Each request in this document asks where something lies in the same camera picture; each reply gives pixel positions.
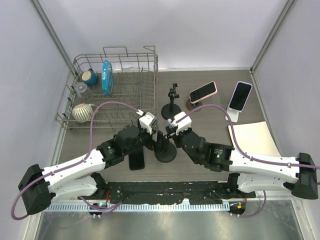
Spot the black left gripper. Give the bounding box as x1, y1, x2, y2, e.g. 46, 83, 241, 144
123, 124, 169, 156

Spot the black phone stand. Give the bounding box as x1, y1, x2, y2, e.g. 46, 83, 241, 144
154, 137, 177, 163
161, 83, 182, 120

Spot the black front phone stand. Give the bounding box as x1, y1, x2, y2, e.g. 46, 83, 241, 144
161, 83, 182, 120

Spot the black phone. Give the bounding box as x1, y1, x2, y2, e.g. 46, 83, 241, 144
128, 147, 145, 171

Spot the lilac case phone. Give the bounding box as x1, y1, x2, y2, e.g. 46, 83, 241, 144
167, 118, 173, 129
228, 81, 253, 112

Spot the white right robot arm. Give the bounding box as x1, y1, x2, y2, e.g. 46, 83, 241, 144
166, 126, 319, 200

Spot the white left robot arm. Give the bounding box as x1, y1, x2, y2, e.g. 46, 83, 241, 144
17, 125, 163, 216

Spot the wooden round phone stand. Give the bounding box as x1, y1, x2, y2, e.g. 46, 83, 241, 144
185, 99, 203, 111

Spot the pink case phone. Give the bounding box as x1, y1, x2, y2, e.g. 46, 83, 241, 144
189, 81, 218, 104

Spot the white angled phone stand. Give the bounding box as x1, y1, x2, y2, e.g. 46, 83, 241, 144
226, 105, 242, 123

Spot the striped white mug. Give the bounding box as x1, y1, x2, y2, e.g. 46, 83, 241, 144
71, 103, 97, 123

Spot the white flat board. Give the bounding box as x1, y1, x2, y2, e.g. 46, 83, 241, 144
233, 121, 281, 161

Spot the blue plate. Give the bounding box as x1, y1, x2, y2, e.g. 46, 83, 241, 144
101, 59, 114, 96

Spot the clear drinking glass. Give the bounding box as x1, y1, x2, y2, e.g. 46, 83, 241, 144
74, 82, 93, 101

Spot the blue ceramic mug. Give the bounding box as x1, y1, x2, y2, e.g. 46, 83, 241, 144
81, 68, 99, 86

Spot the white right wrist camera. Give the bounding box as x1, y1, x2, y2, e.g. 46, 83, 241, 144
171, 111, 192, 135

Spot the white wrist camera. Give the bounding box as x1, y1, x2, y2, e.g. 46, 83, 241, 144
136, 109, 157, 135
171, 111, 192, 135

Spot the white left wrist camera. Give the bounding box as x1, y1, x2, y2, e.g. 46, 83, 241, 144
136, 109, 157, 135

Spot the grey wire dish rack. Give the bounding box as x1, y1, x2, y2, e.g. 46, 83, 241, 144
55, 45, 158, 131

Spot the white slotted cable duct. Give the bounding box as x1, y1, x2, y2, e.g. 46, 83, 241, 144
44, 201, 230, 213

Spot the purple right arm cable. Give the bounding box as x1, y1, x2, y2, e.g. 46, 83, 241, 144
184, 104, 320, 171

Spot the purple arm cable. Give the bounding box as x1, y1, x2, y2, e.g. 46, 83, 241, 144
184, 104, 320, 171
10, 101, 143, 221

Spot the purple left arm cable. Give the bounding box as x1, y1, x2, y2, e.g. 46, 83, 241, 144
10, 101, 143, 221

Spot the right aluminium frame post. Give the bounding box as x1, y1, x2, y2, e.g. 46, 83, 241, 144
250, 0, 297, 74

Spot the aluminium frame post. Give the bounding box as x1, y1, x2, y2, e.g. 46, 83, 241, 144
29, 0, 78, 76
250, 0, 297, 74

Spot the left aluminium frame post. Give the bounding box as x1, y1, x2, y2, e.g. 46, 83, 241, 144
29, 0, 78, 76

